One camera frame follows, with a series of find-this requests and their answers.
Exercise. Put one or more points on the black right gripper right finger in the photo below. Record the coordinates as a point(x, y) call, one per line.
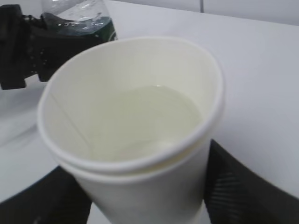
point(236, 195)

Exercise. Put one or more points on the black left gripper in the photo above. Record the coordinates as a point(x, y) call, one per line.
point(27, 51)

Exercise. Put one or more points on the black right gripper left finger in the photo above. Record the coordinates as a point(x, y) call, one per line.
point(55, 199)

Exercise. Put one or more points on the clear green-label water bottle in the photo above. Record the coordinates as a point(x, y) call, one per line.
point(89, 18)

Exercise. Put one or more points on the white paper cup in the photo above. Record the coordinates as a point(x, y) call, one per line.
point(132, 121)

